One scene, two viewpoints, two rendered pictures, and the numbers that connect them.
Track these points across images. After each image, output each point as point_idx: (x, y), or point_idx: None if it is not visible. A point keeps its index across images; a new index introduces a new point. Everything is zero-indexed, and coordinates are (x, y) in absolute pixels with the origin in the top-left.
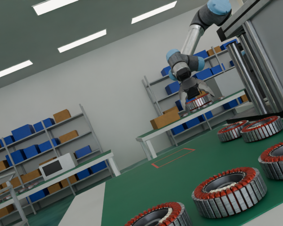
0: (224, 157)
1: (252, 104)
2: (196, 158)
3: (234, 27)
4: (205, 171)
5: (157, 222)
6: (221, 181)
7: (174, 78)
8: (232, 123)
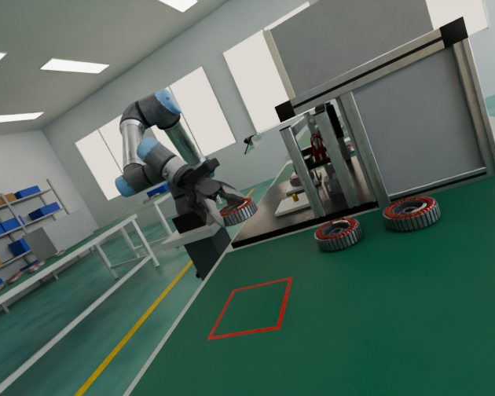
0: (445, 247)
1: (199, 232)
2: (361, 274)
3: (321, 100)
4: (489, 264)
5: None
6: None
7: (131, 191)
8: (248, 244)
